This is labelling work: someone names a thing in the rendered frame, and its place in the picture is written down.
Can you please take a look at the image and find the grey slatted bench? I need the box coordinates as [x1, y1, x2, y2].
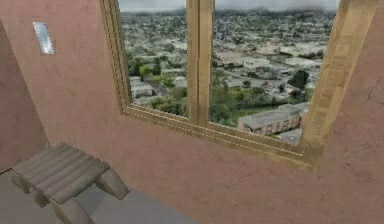
[10, 142, 131, 224]

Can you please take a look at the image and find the wooden framed window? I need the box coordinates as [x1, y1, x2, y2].
[98, 0, 380, 173]

